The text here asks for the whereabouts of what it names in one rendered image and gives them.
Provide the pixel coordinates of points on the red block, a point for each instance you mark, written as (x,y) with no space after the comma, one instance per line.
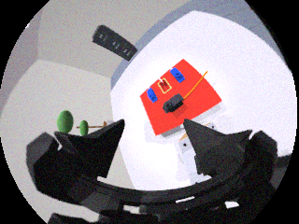
(181,79)

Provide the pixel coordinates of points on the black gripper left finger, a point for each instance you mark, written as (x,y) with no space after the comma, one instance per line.
(97,148)

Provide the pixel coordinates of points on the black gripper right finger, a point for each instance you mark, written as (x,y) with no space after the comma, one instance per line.
(212,147)

